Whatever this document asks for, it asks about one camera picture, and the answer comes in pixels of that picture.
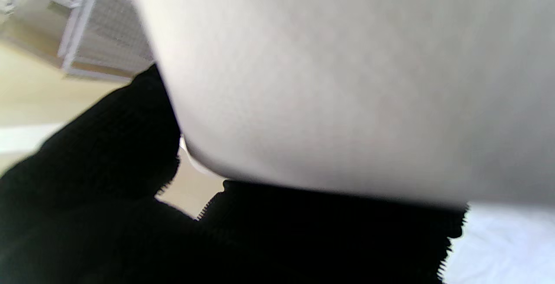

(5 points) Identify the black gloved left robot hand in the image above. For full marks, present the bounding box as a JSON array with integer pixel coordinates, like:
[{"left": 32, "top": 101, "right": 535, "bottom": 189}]
[{"left": 0, "top": 65, "right": 470, "bottom": 284}]

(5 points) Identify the wooden top wire organizer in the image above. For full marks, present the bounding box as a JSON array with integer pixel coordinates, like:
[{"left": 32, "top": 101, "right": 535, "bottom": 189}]
[{"left": 0, "top": 0, "right": 154, "bottom": 81}]

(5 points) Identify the teal striped mouse pad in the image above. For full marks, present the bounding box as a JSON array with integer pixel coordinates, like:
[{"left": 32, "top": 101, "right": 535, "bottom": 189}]
[{"left": 128, "top": 0, "right": 555, "bottom": 209}]

